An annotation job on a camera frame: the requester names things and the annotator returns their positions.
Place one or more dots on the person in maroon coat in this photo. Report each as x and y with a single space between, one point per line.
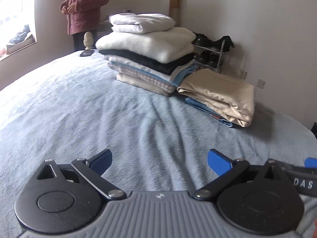
82 16

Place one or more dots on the cardboard piece against wall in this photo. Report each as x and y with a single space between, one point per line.
174 10

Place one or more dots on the metal shoe rack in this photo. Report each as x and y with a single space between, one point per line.
211 54

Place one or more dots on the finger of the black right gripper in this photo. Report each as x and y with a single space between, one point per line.
303 178

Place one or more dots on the wall socket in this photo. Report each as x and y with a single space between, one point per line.
260 83

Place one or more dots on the cream bedpost finial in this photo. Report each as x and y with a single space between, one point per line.
88 41

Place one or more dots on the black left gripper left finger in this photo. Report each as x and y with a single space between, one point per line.
63 198

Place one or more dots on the black bag on sill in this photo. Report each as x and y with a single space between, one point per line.
20 36

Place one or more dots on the grey fleece bed blanket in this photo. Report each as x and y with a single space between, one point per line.
74 107

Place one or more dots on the beige khaki trousers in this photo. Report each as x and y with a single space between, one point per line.
231 98

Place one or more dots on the black phone on bed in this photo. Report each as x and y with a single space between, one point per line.
87 53

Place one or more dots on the checked folded garment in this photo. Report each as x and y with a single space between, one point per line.
142 79

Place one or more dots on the black folded garment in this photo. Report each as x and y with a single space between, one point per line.
139 61

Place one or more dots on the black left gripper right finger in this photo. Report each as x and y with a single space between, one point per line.
260 199

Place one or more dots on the white folded shirt top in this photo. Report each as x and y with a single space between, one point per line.
140 23

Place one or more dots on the light blue folded garment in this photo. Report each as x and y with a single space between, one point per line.
203 108

